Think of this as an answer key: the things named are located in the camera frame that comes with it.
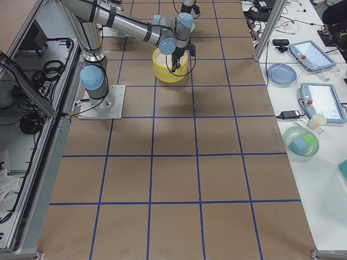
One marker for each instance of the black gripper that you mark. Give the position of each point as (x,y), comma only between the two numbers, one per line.
(179,51)

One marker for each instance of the yellow rimmed steamer basket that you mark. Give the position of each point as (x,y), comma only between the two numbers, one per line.
(163,62)

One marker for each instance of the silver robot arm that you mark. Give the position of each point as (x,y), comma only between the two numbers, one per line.
(189,5)
(171,36)

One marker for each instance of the yellow rimmed steamer tray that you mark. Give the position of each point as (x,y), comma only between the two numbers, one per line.
(167,77)

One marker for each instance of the mint green bowl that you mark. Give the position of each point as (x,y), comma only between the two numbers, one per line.
(192,28)

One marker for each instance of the black webcam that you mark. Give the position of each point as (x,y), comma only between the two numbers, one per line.
(281,44)

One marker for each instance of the blue plate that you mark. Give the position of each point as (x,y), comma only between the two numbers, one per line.
(282,74)

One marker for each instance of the black power adapter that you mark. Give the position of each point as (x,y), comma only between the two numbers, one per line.
(289,114)

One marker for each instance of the upper teach pendant tablet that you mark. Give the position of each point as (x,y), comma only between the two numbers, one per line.
(311,56)

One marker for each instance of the teach pendant tablet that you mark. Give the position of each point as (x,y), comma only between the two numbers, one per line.
(322,98)
(311,56)

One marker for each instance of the lower teach pendant tablet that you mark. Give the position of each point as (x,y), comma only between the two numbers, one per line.
(322,98)

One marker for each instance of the green glass bowl with blocks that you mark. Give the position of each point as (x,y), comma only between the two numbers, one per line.
(301,143)

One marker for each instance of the paper cup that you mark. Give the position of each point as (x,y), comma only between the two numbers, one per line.
(316,121)

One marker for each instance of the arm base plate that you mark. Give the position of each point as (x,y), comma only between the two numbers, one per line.
(110,108)
(113,33)

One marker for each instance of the aluminium frame post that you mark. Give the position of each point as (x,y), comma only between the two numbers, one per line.
(270,25)

